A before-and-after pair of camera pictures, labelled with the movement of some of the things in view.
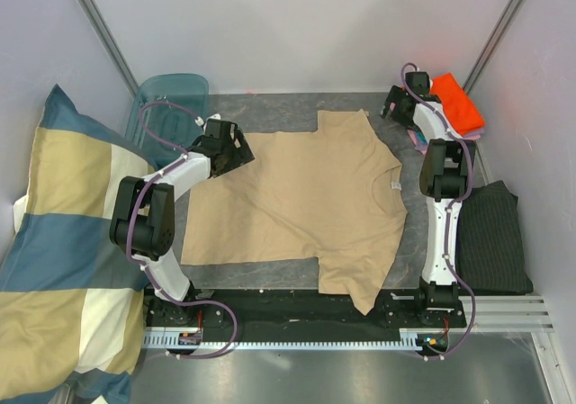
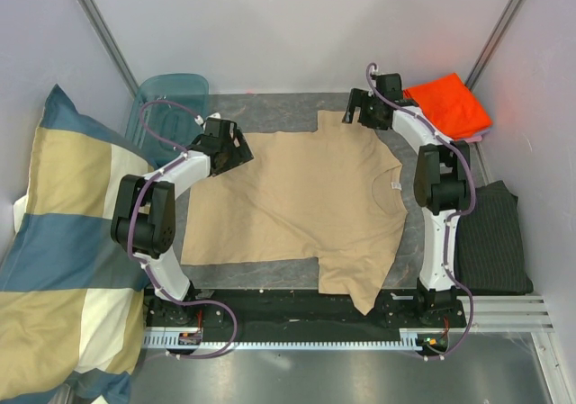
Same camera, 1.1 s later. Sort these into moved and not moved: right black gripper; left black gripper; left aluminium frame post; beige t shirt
Moved: right black gripper
Not moved: beige t shirt; left aluminium frame post; left black gripper
